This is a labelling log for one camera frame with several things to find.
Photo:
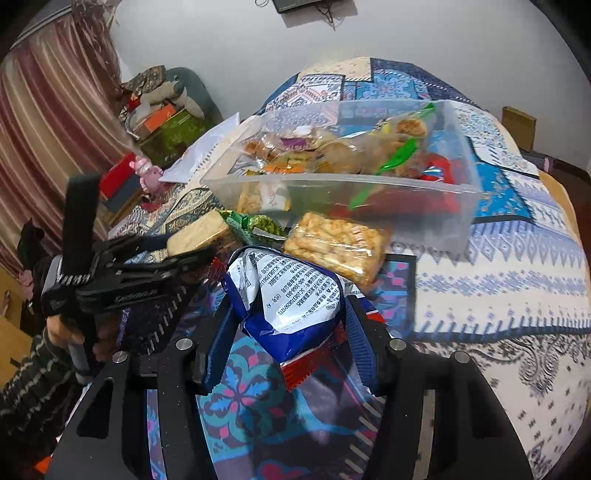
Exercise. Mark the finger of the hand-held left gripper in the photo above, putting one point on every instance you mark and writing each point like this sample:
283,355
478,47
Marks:
138,244
184,263

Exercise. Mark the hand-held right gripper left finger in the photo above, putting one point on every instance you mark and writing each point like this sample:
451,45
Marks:
217,341

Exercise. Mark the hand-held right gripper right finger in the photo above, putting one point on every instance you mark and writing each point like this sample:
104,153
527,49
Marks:
364,341

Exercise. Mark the pale yellow cracker packet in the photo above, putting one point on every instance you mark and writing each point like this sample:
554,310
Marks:
198,235

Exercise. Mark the blue white snack bag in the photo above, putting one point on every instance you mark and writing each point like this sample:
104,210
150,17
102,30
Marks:
281,300

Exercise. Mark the orange fried snack packet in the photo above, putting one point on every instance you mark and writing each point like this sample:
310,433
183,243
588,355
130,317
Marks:
261,196
286,159

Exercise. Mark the clear plastic storage bin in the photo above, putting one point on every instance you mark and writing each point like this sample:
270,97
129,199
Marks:
415,203

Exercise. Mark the bread packet with green label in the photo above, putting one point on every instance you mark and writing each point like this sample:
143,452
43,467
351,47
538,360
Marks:
364,154

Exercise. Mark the brown pastry packet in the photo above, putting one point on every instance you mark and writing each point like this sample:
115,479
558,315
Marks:
406,127

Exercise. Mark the person's left forearm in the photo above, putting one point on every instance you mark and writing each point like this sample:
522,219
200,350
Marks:
27,383

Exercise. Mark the person's left hand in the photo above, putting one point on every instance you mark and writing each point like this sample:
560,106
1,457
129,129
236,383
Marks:
55,330

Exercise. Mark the red box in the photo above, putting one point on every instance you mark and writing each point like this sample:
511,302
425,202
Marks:
117,177

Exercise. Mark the pink toy figure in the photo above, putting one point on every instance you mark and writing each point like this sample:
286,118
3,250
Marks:
145,173

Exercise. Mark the green snack packet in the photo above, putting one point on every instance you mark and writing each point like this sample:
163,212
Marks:
258,226

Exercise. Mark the golden rice cracker packet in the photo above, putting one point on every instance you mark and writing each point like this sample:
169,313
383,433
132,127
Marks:
334,247

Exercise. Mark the white plastic bag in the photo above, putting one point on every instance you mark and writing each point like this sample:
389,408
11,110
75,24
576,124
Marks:
203,152

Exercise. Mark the orange box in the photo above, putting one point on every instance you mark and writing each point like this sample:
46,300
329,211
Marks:
157,119

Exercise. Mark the grey plush toy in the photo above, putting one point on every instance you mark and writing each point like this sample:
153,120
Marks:
171,94

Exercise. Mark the patterned brown cloth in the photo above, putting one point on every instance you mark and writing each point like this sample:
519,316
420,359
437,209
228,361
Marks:
145,78

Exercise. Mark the striped red curtain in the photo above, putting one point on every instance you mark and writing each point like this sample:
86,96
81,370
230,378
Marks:
55,92

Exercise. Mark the grey clothing heap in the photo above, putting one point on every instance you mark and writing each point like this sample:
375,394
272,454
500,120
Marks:
549,161

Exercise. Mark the cardboard box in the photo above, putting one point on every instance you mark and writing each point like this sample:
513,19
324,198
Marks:
519,127

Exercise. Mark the small black monitor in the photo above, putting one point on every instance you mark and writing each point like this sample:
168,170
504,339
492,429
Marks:
295,4

